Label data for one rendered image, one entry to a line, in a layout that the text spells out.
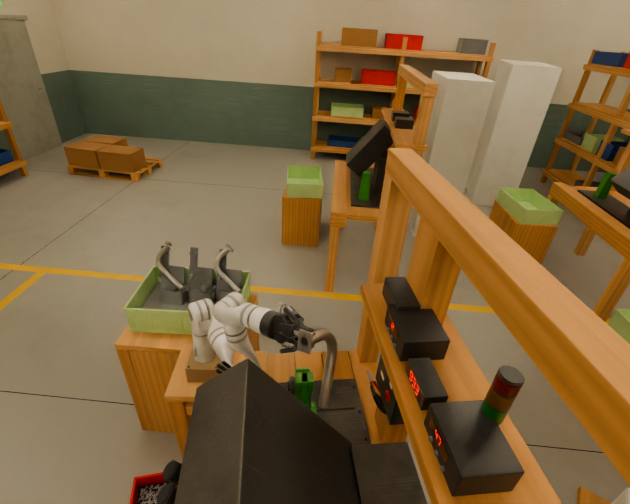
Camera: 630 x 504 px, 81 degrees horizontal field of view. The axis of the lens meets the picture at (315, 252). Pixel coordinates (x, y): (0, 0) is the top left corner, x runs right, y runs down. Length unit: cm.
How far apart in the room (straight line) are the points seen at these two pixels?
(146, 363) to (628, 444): 211
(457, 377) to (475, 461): 28
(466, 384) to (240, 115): 761
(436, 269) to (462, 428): 41
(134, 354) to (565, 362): 204
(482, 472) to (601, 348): 34
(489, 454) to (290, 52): 751
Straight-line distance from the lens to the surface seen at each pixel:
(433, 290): 111
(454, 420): 91
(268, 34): 794
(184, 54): 842
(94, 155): 689
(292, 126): 808
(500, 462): 89
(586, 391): 67
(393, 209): 143
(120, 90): 912
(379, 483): 122
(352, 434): 168
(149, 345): 223
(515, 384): 87
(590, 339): 69
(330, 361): 109
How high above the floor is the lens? 232
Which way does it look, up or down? 32 degrees down
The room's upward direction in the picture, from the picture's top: 4 degrees clockwise
